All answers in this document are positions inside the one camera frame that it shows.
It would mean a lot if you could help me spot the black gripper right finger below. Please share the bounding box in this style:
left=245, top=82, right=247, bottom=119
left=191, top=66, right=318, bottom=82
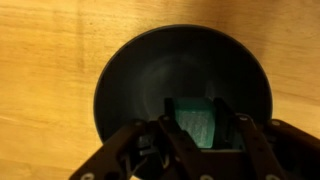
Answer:
left=213, top=97, right=320, bottom=180

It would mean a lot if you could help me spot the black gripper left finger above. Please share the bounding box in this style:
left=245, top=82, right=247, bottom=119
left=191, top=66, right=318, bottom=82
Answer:
left=68, top=97, right=202, bottom=180

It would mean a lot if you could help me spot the green block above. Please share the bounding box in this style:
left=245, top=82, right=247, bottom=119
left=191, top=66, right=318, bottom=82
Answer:
left=172, top=97, right=217, bottom=150

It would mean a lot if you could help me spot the black bowl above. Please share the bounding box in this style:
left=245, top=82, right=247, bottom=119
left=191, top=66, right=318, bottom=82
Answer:
left=92, top=23, right=274, bottom=180

